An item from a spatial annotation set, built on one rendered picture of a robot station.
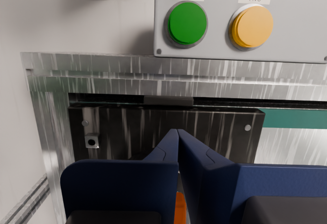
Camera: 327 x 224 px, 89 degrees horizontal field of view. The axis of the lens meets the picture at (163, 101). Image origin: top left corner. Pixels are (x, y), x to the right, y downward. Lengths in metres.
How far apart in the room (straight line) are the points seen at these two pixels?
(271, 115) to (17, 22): 0.41
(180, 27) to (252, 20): 0.07
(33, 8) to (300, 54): 0.38
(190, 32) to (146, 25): 0.13
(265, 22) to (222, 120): 0.11
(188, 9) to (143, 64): 0.07
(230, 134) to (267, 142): 0.11
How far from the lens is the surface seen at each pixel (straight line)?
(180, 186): 0.23
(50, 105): 0.25
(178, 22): 0.19
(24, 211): 0.33
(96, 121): 0.22
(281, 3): 0.24
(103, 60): 0.21
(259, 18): 0.21
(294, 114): 0.29
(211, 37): 0.21
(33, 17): 0.36
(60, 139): 0.26
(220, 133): 0.23
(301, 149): 0.38
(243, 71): 0.22
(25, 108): 0.40
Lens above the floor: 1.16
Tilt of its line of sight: 73 degrees down
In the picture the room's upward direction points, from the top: 176 degrees clockwise
